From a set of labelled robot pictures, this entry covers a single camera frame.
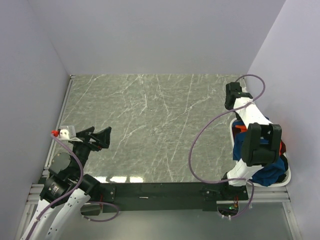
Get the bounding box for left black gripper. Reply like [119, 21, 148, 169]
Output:
[69, 125, 111, 178]

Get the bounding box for blue t shirt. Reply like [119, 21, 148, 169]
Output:
[232, 116, 286, 188]

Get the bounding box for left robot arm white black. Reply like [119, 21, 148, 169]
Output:
[21, 126, 116, 240]

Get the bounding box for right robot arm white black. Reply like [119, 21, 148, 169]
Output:
[219, 82, 282, 200]

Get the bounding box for orange t shirt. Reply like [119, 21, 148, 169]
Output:
[233, 124, 287, 157]

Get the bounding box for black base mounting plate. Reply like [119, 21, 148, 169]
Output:
[90, 182, 249, 212]

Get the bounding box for black t shirt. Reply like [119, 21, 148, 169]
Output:
[274, 153, 292, 187]

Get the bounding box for white laundry basket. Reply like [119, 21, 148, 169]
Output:
[229, 119, 293, 188]

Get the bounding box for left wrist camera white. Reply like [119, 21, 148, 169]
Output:
[51, 125, 82, 142]

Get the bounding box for aluminium frame rail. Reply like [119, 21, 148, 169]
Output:
[14, 74, 76, 240]

